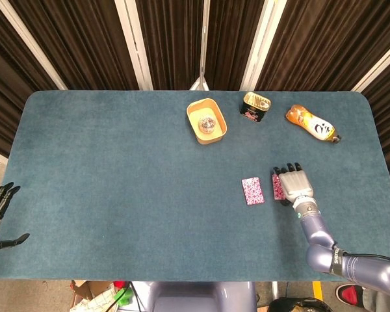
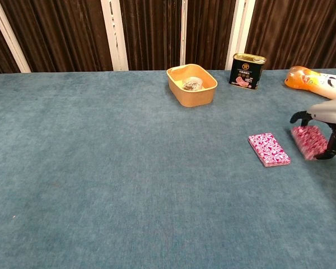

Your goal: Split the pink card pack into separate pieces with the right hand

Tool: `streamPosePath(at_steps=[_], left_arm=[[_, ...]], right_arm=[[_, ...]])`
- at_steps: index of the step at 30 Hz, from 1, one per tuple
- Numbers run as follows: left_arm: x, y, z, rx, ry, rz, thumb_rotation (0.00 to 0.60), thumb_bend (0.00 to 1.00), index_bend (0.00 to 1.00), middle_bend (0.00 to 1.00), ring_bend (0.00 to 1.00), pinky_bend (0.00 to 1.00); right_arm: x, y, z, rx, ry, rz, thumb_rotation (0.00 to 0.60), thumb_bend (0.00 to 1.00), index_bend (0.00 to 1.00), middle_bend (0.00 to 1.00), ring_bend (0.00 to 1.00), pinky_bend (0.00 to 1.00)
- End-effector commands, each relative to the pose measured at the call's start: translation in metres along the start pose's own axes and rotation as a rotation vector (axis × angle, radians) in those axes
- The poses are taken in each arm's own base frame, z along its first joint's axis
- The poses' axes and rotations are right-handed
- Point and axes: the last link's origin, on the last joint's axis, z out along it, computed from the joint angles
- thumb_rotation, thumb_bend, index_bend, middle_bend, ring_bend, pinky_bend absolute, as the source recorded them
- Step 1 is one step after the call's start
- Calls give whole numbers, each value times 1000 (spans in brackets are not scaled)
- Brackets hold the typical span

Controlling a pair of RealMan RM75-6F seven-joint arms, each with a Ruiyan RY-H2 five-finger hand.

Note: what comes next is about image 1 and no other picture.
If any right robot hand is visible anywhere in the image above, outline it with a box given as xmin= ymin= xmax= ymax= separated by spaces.
xmin=272 ymin=162 xmax=315 ymax=207

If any pink patterned packet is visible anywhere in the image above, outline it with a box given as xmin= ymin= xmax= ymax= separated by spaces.
xmin=271 ymin=174 xmax=285 ymax=202

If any purple-grey robot base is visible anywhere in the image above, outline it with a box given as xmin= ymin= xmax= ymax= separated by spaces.
xmin=129 ymin=281 xmax=258 ymax=312

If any pink patterned card box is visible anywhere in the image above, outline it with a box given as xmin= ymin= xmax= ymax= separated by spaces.
xmin=241 ymin=176 xmax=267 ymax=206

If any orange drink bottle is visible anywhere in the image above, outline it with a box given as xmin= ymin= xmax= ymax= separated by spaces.
xmin=285 ymin=104 xmax=343 ymax=145

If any black luncheon meat can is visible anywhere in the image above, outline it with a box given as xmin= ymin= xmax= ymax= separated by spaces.
xmin=239 ymin=91 xmax=272 ymax=124

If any tan paper food container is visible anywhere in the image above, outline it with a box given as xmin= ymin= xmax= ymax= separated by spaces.
xmin=186 ymin=97 xmax=229 ymax=145

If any black bag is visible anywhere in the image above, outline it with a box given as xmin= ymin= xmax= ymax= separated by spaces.
xmin=268 ymin=297 xmax=335 ymax=312

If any cardboard box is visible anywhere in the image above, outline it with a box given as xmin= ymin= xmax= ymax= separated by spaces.
xmin=70 ymin=279 xmax=118 ymax=312

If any red and black shoe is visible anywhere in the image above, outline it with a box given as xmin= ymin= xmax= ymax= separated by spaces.
xmin=335 ymin=283 xmax=367 ymax=307

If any blue felt table mat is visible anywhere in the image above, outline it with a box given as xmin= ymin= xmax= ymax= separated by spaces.
xmin=0 ymin=90 xmax=390 ymax=282

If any green plastic object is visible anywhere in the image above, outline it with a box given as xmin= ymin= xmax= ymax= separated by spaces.
xmin=113 ymin=287 xmax=134 ymax=306

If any thin white pole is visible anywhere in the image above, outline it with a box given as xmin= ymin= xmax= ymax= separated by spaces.
xmin=188 ymin=0 xmax=211 ymax=91

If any dark brown curtain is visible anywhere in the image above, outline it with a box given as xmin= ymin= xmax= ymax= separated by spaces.
xmin=0 ymin=0 xmax=390 ymax=196

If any white frame post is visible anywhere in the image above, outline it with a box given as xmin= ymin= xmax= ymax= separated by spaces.
xmin=352 ymin=42 xmax=390 ymax=92
xmin=0 ymin=0 xmax=68 ymax=90
xmin=114 ymin=0 xmax=153 ymax=91
xmin=241 ymin=0 xmax=287 ymax=92

